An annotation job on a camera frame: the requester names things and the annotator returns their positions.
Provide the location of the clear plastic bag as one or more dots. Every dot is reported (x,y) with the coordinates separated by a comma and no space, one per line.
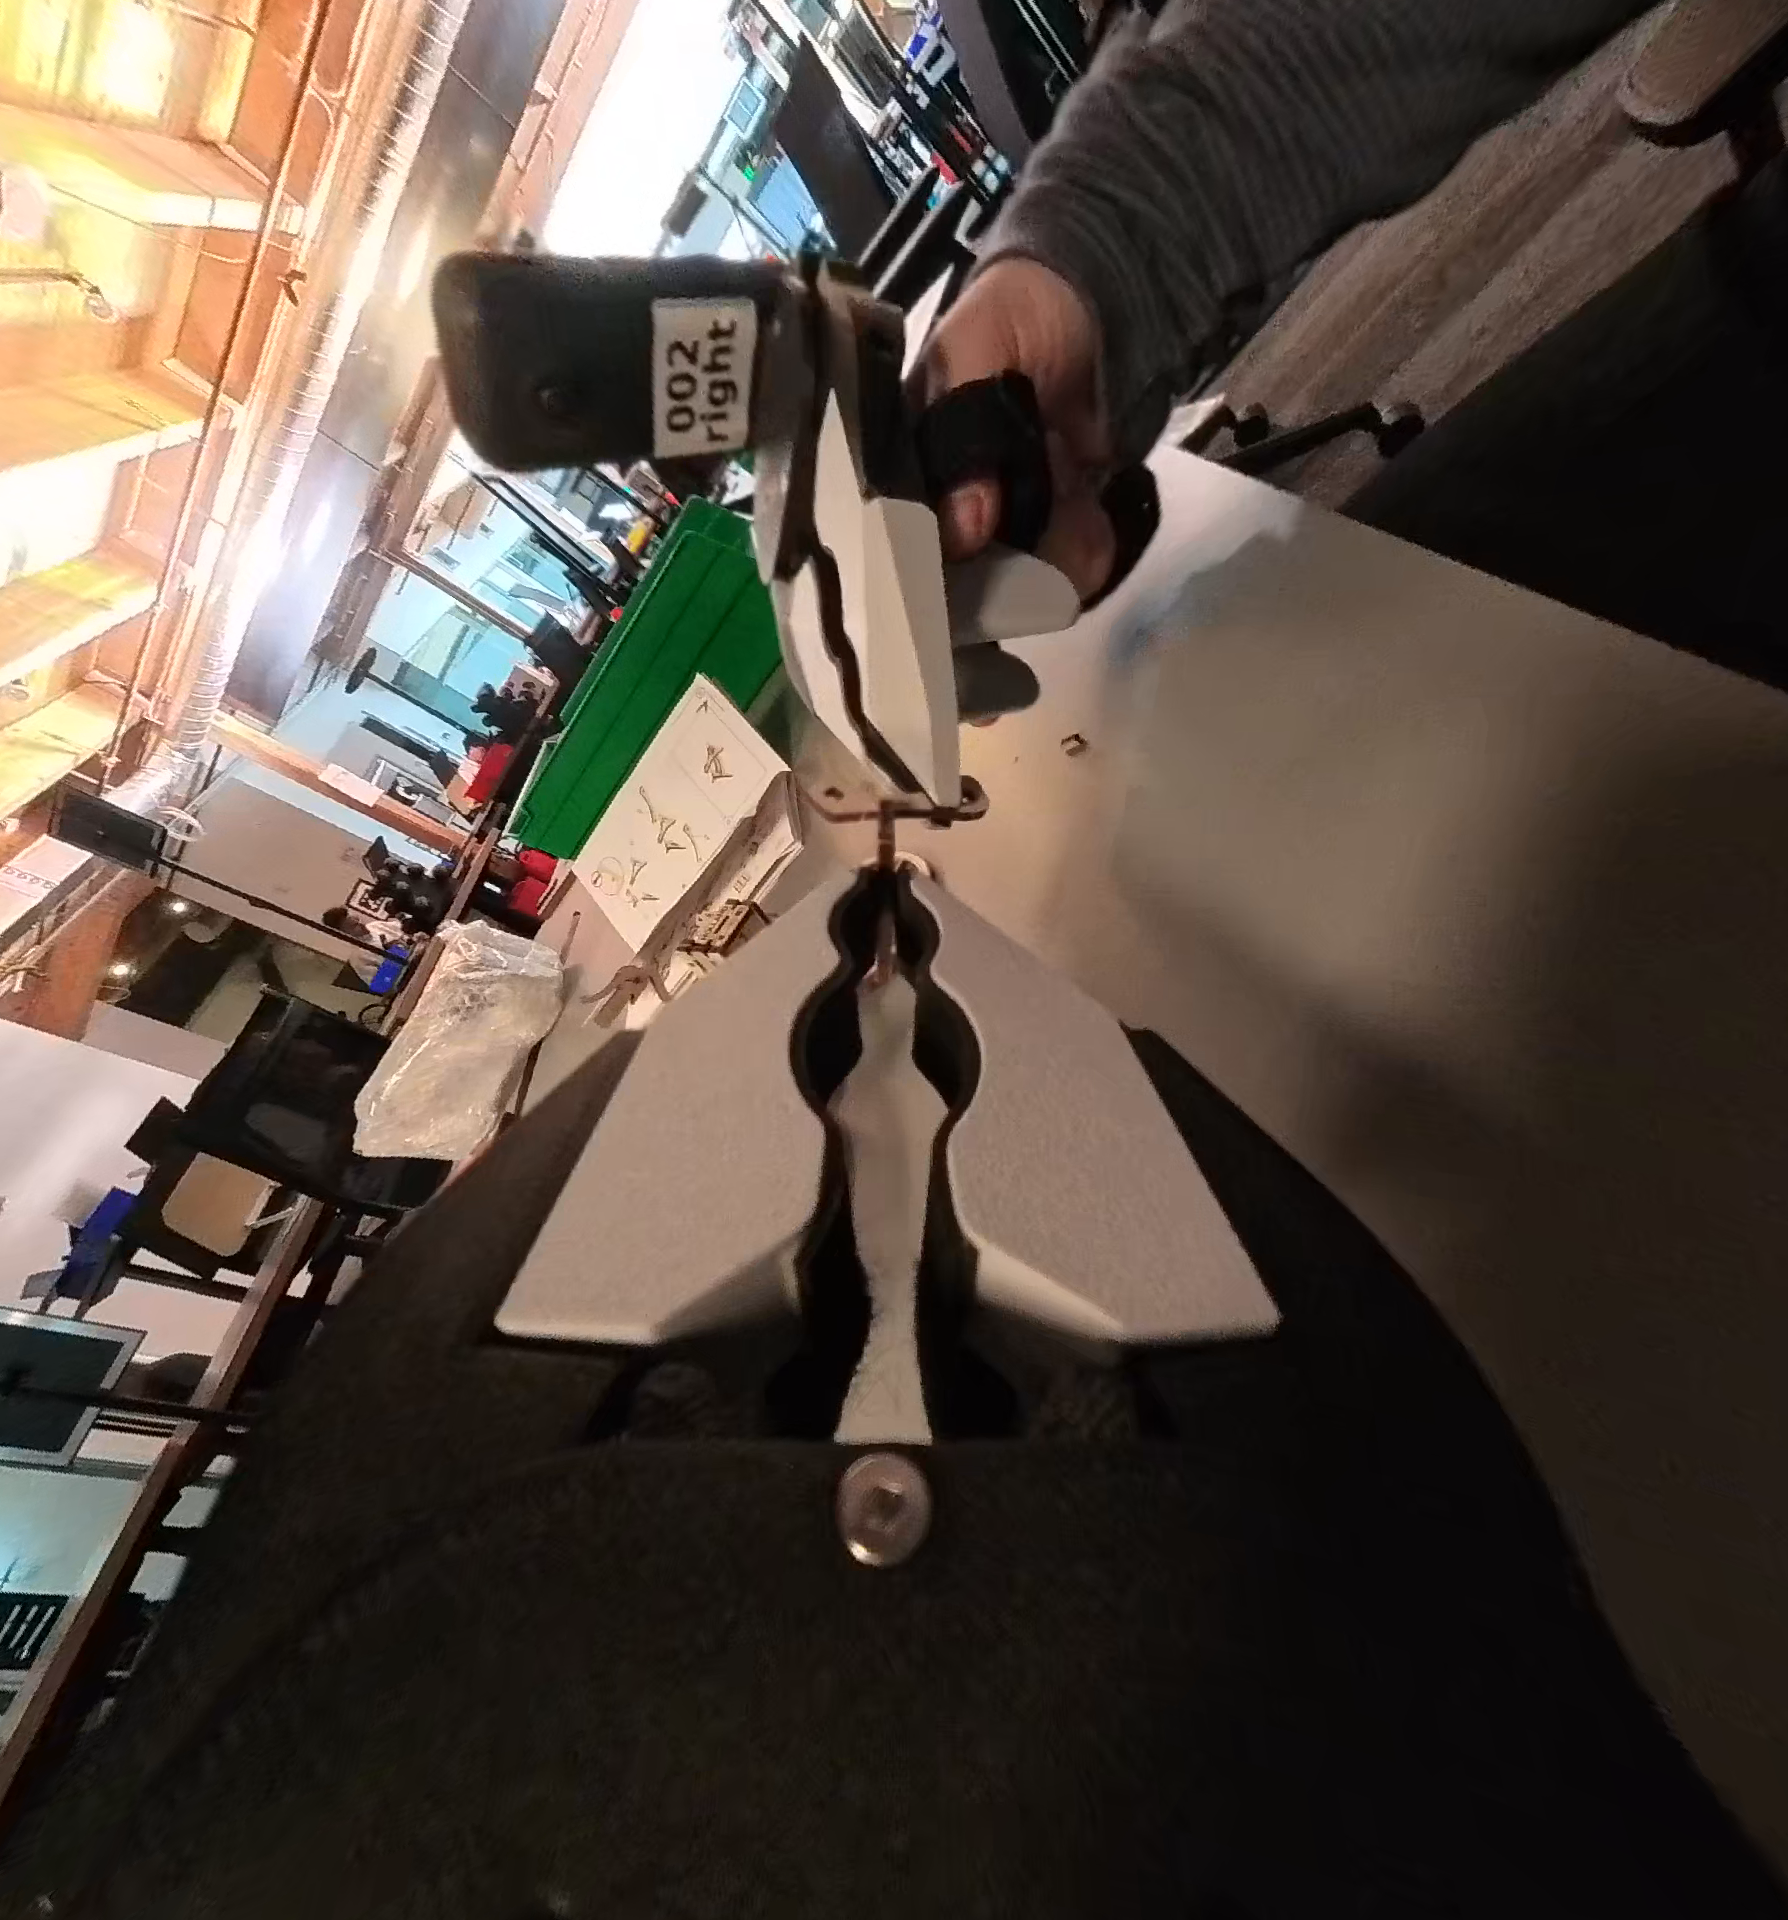
(451,1051)

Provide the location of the green plastic bin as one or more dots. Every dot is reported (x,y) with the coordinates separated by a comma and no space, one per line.
(638,691)

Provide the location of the white instruction booklet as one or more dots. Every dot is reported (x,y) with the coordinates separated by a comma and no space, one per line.
(676,811)

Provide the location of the black chair tan seat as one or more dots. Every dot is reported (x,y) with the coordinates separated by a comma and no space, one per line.
(278,1080)

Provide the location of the thin wooden model part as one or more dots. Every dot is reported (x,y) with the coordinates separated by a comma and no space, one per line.
(882,901)

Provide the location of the person's right forearm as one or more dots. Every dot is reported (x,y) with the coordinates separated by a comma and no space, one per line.
(1209,151)

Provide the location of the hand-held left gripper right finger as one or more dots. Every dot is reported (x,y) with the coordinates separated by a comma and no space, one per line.
(1118,1170)

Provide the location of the flat monitor screen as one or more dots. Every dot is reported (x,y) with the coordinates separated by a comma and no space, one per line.
(22,1359)

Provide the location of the black chair base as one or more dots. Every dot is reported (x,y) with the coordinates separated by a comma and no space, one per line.
(1306,428)

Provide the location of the person's right hand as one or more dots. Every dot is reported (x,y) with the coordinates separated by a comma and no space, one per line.
(1028,330)

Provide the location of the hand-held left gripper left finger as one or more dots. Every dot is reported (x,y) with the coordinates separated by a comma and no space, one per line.
(654,1170)

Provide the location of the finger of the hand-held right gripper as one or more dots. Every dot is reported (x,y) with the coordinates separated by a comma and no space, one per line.
(797,632)
(902,645)

